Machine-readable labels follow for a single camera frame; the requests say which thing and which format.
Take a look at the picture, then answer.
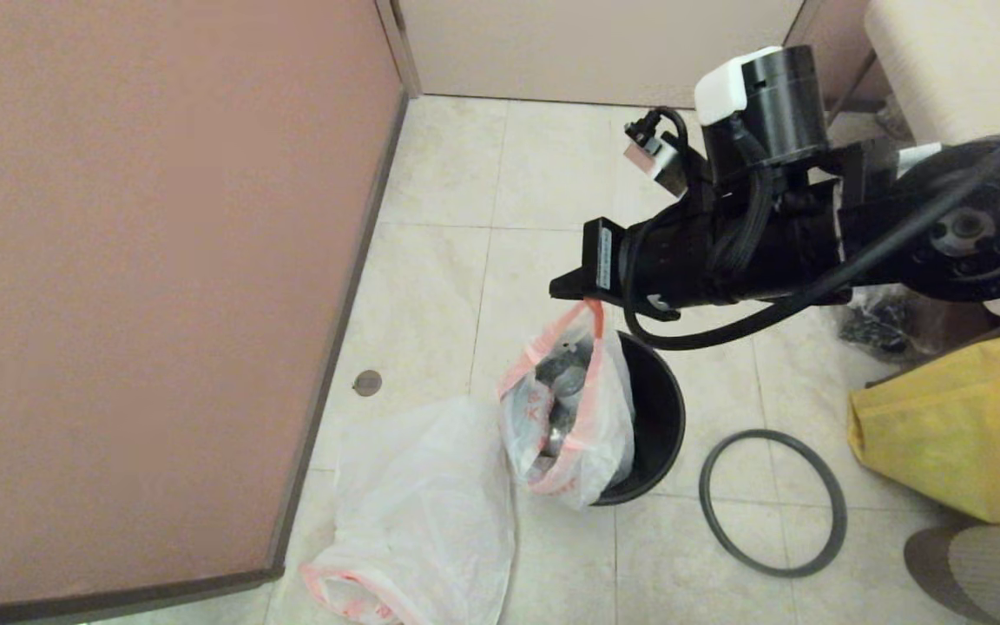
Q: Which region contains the white red bag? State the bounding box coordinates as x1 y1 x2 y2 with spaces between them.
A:
498 298 637 510

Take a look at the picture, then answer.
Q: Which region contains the grey plastic bin ring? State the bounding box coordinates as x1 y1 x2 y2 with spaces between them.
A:
699 429 848 578

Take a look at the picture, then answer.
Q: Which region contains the black round trash bin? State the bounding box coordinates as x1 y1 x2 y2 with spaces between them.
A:
591 332 688 507

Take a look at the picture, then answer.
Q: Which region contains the clear bag with black contents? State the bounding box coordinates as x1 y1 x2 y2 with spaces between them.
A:
839 286 931 361

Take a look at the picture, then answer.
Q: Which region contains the white plastic bag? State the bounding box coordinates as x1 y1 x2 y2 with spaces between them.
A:
300 395 518 625

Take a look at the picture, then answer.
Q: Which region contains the yellow fabric tote bag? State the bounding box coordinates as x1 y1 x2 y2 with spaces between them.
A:
847 328 1000 524

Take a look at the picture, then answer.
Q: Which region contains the beige partition panel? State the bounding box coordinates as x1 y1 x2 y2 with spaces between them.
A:
396 0 809 109

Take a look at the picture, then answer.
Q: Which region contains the cream ribbed bench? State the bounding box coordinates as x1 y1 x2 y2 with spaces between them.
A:
863 0 1000 318

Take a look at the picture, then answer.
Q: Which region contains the pink brown partition panel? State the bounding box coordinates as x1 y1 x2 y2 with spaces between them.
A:
0 0 408 624

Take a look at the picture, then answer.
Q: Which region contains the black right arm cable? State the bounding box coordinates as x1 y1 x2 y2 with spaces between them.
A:
620 130 1000 351

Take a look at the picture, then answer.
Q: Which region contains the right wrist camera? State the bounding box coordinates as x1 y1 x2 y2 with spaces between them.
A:
626 109 688 196

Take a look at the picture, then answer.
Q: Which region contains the dark metal bench frame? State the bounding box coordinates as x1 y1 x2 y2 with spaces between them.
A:
826 50 881 122

